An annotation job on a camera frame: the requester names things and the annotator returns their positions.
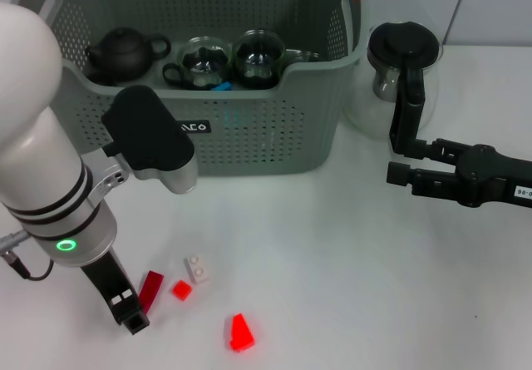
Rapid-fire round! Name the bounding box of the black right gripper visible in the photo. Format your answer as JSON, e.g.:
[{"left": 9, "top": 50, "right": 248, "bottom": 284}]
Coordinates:
[{"left": 386, "top": 136, "right": 532, "bottom": 209}]

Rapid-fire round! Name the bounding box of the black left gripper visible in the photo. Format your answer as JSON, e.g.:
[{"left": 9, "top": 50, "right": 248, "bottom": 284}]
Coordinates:
[{"left": 81, "top": 249, "right": 150, "bottom": 336}]

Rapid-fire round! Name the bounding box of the dark red long brick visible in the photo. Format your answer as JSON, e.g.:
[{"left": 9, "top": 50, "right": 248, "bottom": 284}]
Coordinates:
[{"left": 138, "top": 269, "right": 165, "bottom": 315}]

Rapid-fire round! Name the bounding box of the black clay teapot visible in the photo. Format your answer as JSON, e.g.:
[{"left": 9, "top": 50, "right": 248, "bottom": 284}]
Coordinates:
[{"left": 85, "top": 27, "right": 172, "bottom": 85}]

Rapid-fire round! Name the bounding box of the grey perforated storage bin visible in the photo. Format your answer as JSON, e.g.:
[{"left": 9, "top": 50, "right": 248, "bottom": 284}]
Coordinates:
[{"left": 10, "top": 0, "right": 371, "bottom": 179}]

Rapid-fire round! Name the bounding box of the red sloped toy brick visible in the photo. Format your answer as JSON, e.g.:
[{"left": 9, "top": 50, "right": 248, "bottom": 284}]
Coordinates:
[{"left": 226, "top": 313, "right": 257, "bottom": 353}]

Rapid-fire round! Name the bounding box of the clear white toy brick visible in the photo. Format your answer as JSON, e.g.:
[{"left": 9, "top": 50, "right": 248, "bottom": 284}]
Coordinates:
[{"left": 185, "top": 254, "right": 213, "bottom": 286}]

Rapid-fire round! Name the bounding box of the small orange-red toy brick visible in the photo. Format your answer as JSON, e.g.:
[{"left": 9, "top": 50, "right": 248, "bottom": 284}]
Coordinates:
[{"left": 172, "top": 279, "right": 194, "bottom": 302}]

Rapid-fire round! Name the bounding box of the left gripper cable connector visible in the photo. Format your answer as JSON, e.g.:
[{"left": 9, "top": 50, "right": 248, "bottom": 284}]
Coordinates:
[{"left": 0, "top": 230, "right": 55, "bottom": 282}]

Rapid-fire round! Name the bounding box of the glass carafe black lid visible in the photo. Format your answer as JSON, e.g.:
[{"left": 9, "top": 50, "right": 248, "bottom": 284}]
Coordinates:
[{"left": 342, "top": 20, "right": 445, "bottom": 155}]

